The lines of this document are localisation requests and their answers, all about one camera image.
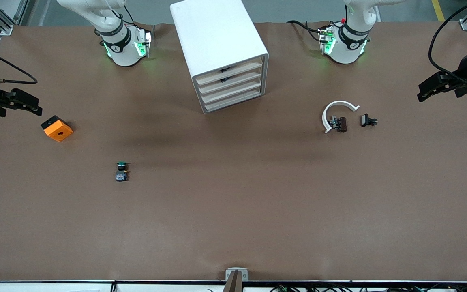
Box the white curved plastic arc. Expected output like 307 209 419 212
322 100 360 134

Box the white drawer cabinet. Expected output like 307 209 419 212
170 0 269 114

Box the green push button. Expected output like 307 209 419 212
115 162 130 182

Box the black base cable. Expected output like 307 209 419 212
287 19 324 43

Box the brown table cover sheet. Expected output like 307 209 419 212
0 21 467 282

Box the grey table edge bracket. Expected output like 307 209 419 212
223 271 243 292

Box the dark brown switch component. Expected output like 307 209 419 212
329 116 347 133

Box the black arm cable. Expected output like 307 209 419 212
428 0 467 78
0 41 38 84

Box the grey metal bracket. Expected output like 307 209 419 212
225 268 248 281

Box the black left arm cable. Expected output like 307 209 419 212
428 0 467 78

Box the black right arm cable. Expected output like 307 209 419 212
0 41 38 84

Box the white drawer beige front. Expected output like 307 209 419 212
195 57 263 86
202 86 266 112
199 76 263 104
197 67 263 95

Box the orange block with black part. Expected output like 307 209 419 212
41 116 74 142

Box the white table edge rail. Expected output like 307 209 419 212
0 280 467 292

